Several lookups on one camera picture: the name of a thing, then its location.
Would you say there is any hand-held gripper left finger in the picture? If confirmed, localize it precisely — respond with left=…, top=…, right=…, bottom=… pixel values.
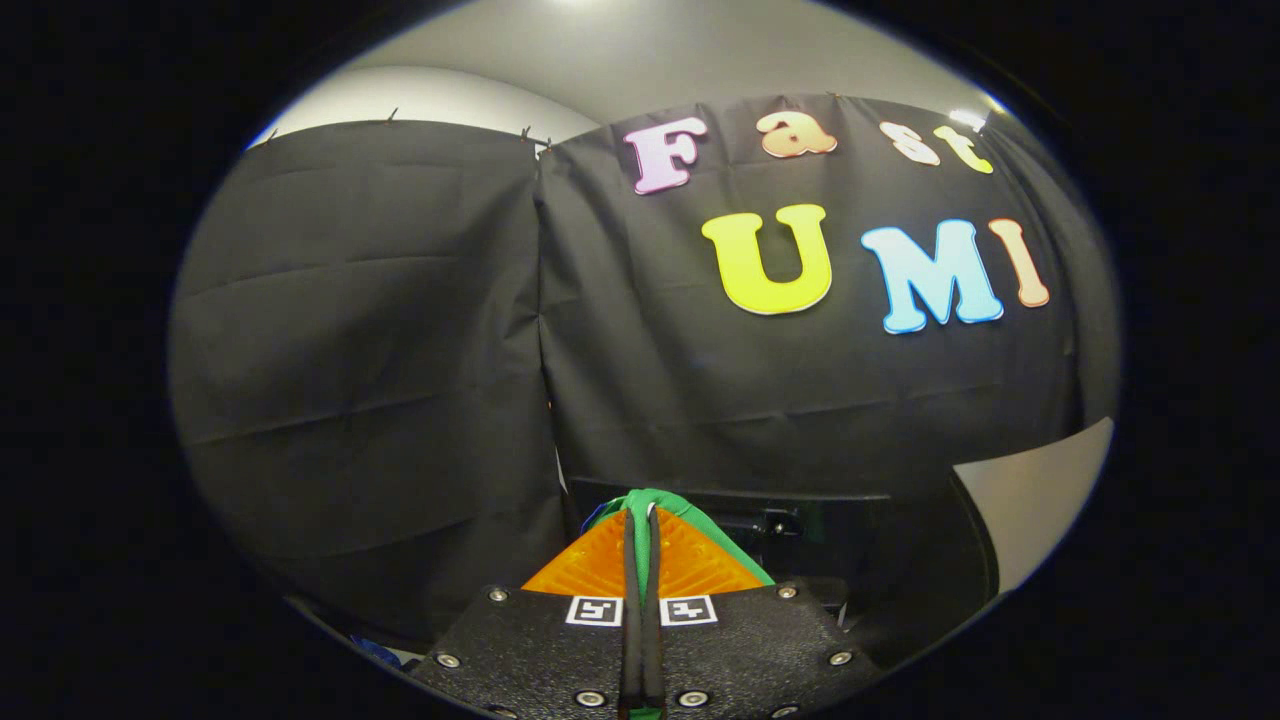
left=410, top=508, right=642, bottom=719

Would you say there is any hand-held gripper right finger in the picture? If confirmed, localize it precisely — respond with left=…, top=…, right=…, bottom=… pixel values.
left=645, top=508, right=882, bottom=719

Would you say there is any green polo shirt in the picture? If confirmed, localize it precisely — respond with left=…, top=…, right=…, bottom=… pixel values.
left=584, top=488, right=777, bottom=603

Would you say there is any black backdrop cloth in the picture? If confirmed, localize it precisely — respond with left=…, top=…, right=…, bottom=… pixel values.
left=168, top=92, right=1119, bottom=641

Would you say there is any beige cabinet with dark frame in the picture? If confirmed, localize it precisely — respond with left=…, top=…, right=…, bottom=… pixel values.
left=940, top=417, right=1115, bottom=626

